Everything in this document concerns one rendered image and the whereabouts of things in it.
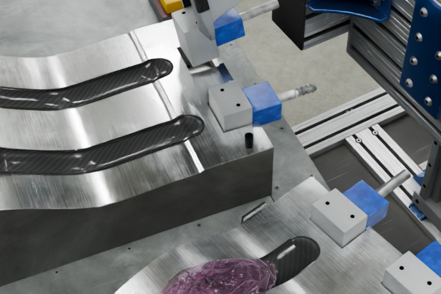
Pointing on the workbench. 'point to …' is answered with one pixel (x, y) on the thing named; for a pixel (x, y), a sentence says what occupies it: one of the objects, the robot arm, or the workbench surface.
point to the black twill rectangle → (252, 212)
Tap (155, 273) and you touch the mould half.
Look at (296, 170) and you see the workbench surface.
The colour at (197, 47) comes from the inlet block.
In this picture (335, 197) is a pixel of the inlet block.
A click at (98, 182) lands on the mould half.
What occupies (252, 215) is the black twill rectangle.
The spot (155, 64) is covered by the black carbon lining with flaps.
